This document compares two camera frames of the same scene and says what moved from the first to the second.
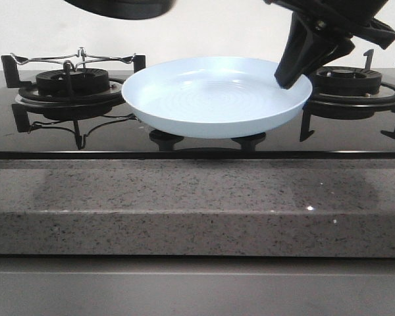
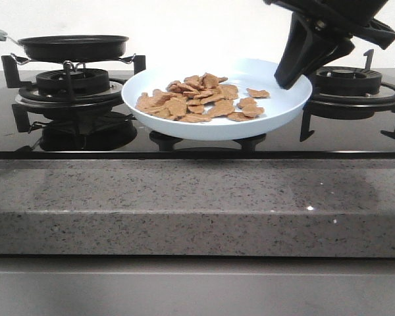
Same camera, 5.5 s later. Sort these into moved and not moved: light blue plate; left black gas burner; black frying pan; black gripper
Moved: black frying pan
Not moved: black gripper; light blue plate; left black gas burner
